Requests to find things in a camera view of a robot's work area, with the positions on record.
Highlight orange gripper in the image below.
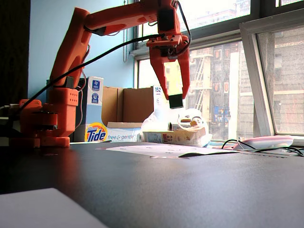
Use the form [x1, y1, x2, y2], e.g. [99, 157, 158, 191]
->
[149, 34, 191, 100]

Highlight green cube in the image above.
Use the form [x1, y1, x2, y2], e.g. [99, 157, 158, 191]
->
[168, 94, 185, 109]

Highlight white numbered grid paper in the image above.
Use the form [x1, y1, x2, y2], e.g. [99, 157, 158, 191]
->
[105, 143, 238, 158]

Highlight clear plastic bag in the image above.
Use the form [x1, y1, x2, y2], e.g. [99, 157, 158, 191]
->
[141, 108, 213, 148]

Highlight printed cardboard carton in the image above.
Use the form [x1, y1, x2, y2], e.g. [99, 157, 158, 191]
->
[142, 128, 207, 147]

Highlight Tide detergent cardboard box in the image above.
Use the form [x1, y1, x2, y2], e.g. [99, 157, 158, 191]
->
[84, 76, 162, 143]

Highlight white open window sash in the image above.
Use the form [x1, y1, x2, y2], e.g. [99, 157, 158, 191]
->
[239, 8, 304, 138]

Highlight pink white flat device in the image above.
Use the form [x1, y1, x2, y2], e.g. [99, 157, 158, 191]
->
[232, 134, 294, 150]

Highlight dark patterned curtain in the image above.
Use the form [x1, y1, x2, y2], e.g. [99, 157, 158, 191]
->
[0, 0, 31, 114]

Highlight white paper foreground corner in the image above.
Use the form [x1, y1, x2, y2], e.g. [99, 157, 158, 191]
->
[0, 187, 109, 228]

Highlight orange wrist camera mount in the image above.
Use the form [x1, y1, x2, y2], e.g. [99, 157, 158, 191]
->
[146, 34, 188, 48]

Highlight grey window frame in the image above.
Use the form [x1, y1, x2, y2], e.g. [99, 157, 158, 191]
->
[129, 0, 304, 143]

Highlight window blind cord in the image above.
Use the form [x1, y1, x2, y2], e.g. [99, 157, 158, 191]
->
[123, 0, 129, 63]

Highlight black camera cable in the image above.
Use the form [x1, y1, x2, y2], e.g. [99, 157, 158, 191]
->
[18, 34, 166, 112]

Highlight thin black cable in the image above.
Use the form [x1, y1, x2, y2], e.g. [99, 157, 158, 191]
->
[221, 139, 257, 151]

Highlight thick black power cord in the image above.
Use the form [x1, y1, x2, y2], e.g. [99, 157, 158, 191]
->
[242, 146, 304, 157]

